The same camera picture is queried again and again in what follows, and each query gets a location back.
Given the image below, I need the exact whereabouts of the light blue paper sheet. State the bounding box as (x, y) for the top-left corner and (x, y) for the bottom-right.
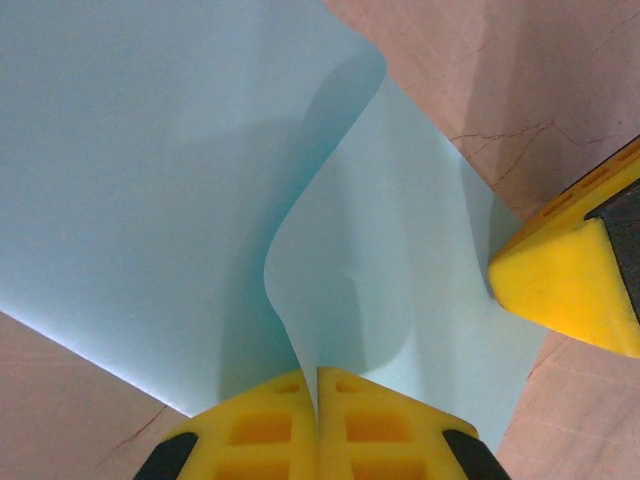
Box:
(0, 0), (544, 454)

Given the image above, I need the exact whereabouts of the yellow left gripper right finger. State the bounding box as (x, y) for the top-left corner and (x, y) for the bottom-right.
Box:
(318, 368), (509, 480)

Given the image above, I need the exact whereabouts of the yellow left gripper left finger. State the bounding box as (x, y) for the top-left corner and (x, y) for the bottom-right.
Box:
(133, 370), (317, 480)

